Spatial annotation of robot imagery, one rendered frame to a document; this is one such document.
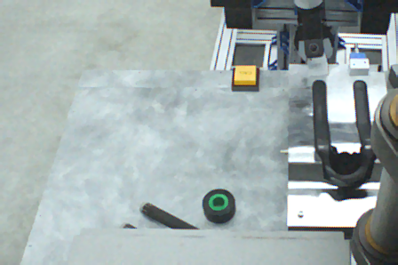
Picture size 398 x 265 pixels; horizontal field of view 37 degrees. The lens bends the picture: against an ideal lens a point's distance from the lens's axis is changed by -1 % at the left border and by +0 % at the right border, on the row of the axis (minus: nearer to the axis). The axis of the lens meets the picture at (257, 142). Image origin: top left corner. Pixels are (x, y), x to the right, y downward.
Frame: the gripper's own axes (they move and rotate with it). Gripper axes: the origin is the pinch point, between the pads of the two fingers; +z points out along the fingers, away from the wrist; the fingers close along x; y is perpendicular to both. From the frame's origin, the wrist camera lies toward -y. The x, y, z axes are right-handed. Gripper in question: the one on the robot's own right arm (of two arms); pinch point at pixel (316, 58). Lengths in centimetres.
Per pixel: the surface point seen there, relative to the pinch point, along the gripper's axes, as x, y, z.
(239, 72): 22.9, 3.8, 7.8
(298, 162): 4.9, -34.0, -4.7
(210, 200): 26.9, -39.6, 1.2
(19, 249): 125, -20, 75
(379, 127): -11, -66, -69
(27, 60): 154, 87, 87
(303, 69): 4.1, 0.0, 4.5
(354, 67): -9.9, -1.4, 3.5
